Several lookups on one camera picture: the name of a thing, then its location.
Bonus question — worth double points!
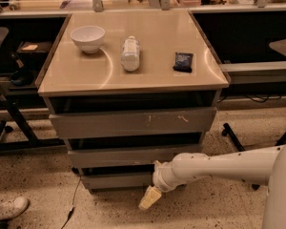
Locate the black wheeled stand base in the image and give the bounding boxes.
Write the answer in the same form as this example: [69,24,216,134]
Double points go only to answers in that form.
[221,123,286,186]

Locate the black floor cable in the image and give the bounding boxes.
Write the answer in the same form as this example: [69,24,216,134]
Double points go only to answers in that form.
[60,177,82,229]

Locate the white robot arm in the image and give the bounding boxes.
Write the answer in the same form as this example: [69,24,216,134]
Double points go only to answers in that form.
[139,143,286,229]

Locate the clear plastic water bottle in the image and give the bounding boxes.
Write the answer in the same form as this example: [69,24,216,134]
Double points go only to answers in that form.
[121,36,140,72]

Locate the dark blue snack packet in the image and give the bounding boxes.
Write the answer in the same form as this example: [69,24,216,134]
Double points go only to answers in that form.
[173,52,194,73]

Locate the white ceramic bowl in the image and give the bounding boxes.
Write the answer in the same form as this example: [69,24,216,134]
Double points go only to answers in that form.
[71,26,105,53]

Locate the white sneaker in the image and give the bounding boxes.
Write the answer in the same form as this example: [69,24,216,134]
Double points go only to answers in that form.
[0,197,30,221]

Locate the grey top drawer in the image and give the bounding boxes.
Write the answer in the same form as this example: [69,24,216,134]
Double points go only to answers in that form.
[50,107,216,139]

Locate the grey drawer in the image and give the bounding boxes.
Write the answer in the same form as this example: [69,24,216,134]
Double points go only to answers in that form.
[81,172,153,190]
[68,144,202,168]
[50,107,216,139]

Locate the grey middle drawer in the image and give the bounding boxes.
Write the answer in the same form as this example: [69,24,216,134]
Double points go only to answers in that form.
[68,144,202,168]

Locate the grey drawer cabinet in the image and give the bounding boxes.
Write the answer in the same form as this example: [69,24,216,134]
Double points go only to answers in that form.
[38,10,229,191]

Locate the grey bottom drawer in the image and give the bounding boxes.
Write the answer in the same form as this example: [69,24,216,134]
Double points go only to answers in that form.
[81,172,153,190]

